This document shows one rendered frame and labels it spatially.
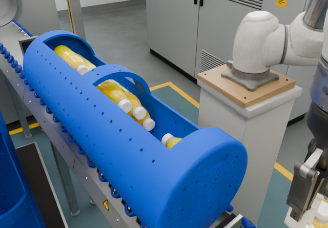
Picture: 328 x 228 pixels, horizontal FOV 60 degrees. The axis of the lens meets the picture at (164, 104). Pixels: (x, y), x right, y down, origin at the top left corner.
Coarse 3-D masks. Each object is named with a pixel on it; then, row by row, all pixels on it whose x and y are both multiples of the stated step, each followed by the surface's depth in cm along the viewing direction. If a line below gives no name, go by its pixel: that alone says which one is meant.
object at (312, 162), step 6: (318, 150) 35; (312, 156) 35; (318, 156) 35; (306, 162) 35; (312, 162) 35; (300, 168) 35; (306, 168) 35; (300, 174) 36; (306, 174) 35; (318, 174) 35
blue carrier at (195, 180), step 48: (48, 48) 101; (48, 96) 92; (96, 96) 75; (144, 96) 98; (96, 144) 70; (144, 144) 60; (192, 144) 57; (240, 144) 62; (144, 192) 57; (192, 192) 57
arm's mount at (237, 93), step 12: (204, 72) 129; (216, 72) 128; (276, 72) 126; (216, 84) 119; (228, 84) 119; (276, 84) 117; (288, 84) 118; (228, 96) 114; (240, 96) 111; (252, 96) 111; (264, 96) 112
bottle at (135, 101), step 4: (112, 80) 98; (120, 84) 97; (124, 88) 94; (128, 92) 91; (128, 96) 89; (132, 96) 90; (132, 100) 88; (136, 100) 89; (132, 104) 88; (136, 104) 88; (140, 104) 89; (132, 108) 88; (128, 112) 88; (132, 112) 87; (132, 116) 90
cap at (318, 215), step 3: (321, 204) 60; (324, 204) 60; (327, 204) 60; (321, 207) 60; (324, 207) 60; (327, 207) 60; (318, 210) 59; (321, 210) 59; (324, 210) 59; (327, 210) 59; (318, 213) 59; (321, 213) 58; (324, 213) 58; (327, 213) 58; (315, 216) 60; (318, 216) 59; (321, 216) 59; (324, 216) 58; (327, 216) 58; (321, 219) 59; (324, 219) 59; (327, 219) 59
